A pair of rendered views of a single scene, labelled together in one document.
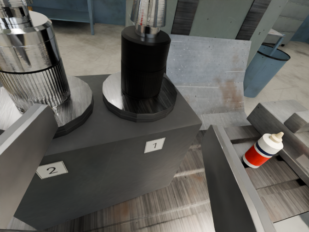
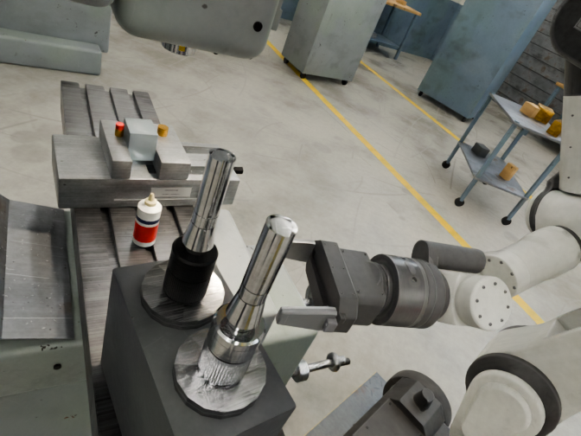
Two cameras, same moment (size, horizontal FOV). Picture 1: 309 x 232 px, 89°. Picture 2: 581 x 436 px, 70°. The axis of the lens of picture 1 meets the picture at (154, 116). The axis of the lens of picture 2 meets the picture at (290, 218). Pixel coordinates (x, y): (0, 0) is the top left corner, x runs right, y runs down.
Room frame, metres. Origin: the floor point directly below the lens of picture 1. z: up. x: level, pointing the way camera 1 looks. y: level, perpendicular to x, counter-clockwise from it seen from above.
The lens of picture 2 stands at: (0.17, 0.34, 1.48)
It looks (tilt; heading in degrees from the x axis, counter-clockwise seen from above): 34 degrees down; 253
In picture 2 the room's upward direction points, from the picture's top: 24 degrees clockwise
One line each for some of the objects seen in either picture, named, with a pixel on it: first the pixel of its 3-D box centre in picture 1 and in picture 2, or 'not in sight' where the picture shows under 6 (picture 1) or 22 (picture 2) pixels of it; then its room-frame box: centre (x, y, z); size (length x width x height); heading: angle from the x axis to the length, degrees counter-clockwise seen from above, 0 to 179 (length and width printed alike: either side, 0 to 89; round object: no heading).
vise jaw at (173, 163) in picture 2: not in sight; (165, 150); (0.25, -0.44, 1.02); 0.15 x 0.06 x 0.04; 115
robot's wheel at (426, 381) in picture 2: not in sight; (415, 405); (-0.60, -0.27, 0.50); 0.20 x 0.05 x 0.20; 131
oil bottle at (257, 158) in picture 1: (264, 148); (148, 217); (0.24, -0.25, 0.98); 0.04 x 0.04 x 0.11
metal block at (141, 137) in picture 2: not in sight; (139, 139); (0.30, -0.41, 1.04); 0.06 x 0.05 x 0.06; 115
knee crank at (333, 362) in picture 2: not in sight; (322, 364); (-0.30, -0.35, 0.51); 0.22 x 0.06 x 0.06; 22
